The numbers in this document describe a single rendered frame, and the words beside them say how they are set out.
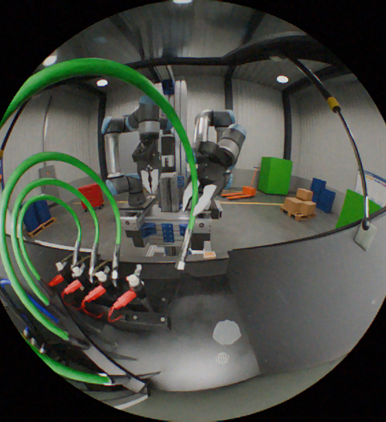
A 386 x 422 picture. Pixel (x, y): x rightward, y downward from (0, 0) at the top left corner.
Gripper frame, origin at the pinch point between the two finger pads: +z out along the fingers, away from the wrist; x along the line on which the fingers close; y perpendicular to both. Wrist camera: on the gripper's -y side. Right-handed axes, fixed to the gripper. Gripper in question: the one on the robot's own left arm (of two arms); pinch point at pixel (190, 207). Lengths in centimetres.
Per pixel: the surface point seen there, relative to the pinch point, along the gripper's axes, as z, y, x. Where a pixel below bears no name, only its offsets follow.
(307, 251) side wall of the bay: -0.3, -6.8, -25.4
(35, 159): 8.8, -28.0, 9.0
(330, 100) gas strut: -17.4, -23.5, -19.9
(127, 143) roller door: -238, 270, 616
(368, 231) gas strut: -2.2, -18.2, -27.8
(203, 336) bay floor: 35.6, 14.9, -21.7
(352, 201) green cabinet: -173, 126, -222
